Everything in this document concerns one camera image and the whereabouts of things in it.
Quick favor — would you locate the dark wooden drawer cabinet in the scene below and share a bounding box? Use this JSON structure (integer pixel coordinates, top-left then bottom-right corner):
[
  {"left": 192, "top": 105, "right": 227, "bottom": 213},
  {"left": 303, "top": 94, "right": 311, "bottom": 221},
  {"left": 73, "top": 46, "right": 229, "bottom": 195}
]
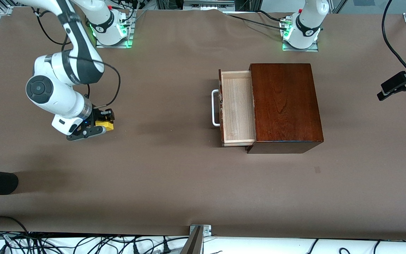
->
[{"left": 247, "top": 63, "right": 324, "bottom": 154}]

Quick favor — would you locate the brown paper table cover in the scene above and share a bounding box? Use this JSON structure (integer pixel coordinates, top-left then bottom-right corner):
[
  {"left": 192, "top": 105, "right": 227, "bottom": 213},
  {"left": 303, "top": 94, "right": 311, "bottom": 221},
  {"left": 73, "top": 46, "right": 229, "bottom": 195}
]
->
[{"left": 0, "top": 7, "right": 406, "bottom": 241}]

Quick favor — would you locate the yellow cube block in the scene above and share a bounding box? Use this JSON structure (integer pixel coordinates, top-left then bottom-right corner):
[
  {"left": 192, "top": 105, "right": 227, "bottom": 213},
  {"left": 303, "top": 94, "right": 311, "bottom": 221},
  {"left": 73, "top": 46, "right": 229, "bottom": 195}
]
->
[{"left": 95, "top": 119, "right": 115, "bottom": 132}]

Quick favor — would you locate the long black looping cable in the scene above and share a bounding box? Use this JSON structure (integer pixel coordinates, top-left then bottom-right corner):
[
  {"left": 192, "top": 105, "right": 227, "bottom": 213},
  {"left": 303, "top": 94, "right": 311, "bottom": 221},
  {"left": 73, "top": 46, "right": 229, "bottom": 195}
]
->
[{"left": 0, "top": 215, "right": 31, "bottom": 236}]

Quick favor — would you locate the wooden drawer with white handle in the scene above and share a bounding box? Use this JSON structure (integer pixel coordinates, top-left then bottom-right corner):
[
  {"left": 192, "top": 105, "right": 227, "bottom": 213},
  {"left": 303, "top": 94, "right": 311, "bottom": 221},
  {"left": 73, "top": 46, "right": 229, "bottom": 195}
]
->
[{"left": 212, "top": 69, "right": 257, "bottom": 147}]

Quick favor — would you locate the white lower surface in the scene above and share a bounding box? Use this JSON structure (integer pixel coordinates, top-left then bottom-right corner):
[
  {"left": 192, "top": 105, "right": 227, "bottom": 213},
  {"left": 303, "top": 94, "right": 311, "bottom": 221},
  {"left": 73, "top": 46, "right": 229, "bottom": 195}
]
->
[{"left": 0, "top": 233, "right": 406, "bottom": 254}]

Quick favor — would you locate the grey control device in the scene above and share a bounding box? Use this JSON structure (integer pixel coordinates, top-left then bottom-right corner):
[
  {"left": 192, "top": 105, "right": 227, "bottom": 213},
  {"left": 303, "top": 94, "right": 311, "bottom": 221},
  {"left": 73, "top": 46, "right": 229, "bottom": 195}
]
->
[{"left": 183, "top": 0, "right": 235, "bottom": 9}]

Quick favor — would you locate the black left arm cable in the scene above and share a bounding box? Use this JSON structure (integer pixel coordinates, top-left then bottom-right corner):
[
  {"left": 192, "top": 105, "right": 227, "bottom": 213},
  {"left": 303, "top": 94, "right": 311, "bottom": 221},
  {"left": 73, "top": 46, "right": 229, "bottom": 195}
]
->
[{"left": 382, "top": 0, "right": 406, "bottom": 83}]

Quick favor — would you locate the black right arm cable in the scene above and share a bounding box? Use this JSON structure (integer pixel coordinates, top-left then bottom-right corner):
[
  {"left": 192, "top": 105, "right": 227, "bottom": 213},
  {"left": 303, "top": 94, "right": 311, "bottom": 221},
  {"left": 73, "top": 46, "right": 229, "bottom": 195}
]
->
[{"left": 33, "top": 9, "right": 121, "bottom": 110}]

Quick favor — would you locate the black base power cable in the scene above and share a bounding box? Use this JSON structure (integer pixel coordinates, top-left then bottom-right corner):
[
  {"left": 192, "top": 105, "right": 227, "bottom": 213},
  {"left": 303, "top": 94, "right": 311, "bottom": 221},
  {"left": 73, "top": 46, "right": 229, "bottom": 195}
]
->
[{"left": 224, "top": 10, "right": 290, "bottom": 30}]

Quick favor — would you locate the silver edge bracket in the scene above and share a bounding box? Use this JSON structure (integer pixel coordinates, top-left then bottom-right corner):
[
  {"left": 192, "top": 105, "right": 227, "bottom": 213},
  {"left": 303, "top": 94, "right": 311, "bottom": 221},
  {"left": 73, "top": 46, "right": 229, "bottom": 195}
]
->
[{"left": 189, "top": 224, "right": 212, "bottom": 237}]

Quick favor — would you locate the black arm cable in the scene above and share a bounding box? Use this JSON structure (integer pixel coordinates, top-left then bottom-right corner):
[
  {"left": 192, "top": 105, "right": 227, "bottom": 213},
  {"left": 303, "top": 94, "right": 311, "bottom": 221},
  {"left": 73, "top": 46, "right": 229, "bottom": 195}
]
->
[
  {"left": 382, "top": 0, "right": 406, "bottom": 83},
  {"left": 33, "top": 9, "right": 121, "bottom": 110}
]

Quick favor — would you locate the grey aluminium post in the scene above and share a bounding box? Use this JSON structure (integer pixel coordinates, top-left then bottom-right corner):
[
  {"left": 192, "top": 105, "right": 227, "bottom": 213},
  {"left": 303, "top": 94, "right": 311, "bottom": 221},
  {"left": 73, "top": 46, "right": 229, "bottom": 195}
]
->
[{"left": 180, "top": 226, "right": 204, "bottom": 254}]

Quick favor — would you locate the thin aluminium strut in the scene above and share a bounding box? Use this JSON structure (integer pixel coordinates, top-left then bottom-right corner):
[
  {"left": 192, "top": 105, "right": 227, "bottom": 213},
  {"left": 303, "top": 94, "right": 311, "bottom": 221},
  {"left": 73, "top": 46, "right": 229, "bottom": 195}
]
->
[{"left": 331, "top": 0, "right": 349, "bottom": 14}]

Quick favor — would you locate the black power plug cable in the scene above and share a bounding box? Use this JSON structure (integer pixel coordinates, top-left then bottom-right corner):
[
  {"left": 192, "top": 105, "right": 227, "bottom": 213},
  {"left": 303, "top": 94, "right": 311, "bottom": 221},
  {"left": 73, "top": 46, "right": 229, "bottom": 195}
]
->
[
  {"left": 150, "top": 236, "right": 175, "bottom": 254},
  {"left": 118, "top": 236, "right": 143, "bottom": 254}
]

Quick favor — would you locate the black base cable bundle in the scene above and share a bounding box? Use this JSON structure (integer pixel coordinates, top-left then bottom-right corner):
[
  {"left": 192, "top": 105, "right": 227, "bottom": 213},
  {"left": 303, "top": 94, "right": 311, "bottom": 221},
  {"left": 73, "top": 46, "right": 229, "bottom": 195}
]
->
[{"left": 110, "top": 0, "right": 146, "bottom": 28}]

